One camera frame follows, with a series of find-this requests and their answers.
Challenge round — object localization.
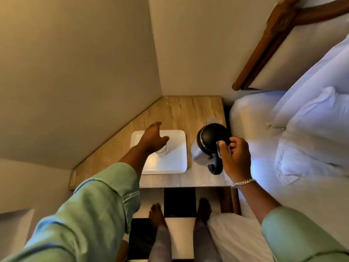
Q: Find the person's left hand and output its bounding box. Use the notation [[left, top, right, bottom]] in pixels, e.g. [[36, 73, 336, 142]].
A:
[[137, 122, 170, 156]]

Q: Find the person's right hand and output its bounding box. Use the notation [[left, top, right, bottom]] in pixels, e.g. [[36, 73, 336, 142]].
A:
[[218, 137, 253, 185]]

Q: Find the steel kettle with black lid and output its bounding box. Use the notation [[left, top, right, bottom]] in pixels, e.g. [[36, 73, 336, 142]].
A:
[[190, 123, 232, 175]]

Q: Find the person's right forearm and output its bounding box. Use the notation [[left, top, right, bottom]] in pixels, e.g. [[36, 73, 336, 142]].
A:
[[232, 179, 349, 262]]

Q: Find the person's left forearm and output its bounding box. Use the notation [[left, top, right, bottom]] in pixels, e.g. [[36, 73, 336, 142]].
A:
[[0, 146, 149, 262]]

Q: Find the white rectangular tray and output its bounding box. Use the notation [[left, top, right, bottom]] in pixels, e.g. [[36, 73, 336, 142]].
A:
[[130, 130, 188, 175]]

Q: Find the wooden bedside table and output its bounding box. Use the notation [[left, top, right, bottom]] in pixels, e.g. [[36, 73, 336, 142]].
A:
[[69, 96, 242, 216]]

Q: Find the person's right leg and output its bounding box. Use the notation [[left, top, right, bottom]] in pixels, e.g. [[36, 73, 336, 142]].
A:
[[192, 198, 223, 262]]

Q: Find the person's leg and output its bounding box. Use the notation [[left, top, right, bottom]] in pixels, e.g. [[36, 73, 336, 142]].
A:
[[148, 203, 173, 262], [192, 198, 223, 262]]

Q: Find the small white pillow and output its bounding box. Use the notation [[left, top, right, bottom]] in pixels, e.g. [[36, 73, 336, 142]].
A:
[[274, 87, 349, 186]]

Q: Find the person's left leg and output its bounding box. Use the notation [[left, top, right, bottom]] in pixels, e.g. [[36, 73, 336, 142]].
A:
[[148, 203, 173, 262]]

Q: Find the white bed sheet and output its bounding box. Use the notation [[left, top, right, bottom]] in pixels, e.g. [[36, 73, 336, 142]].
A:
[[207, 91, 349, 262]]

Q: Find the large white pillow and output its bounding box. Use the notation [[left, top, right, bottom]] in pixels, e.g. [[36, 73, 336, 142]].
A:
[[271, 34, 349, 129]]

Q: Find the brown wooden headboard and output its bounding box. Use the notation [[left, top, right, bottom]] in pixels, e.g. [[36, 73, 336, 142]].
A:
[[232, 0, 349, 91]]

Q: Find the silver chain bracelet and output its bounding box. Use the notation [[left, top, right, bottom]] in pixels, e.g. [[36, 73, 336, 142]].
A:
[[231, 178, 257, 188]]

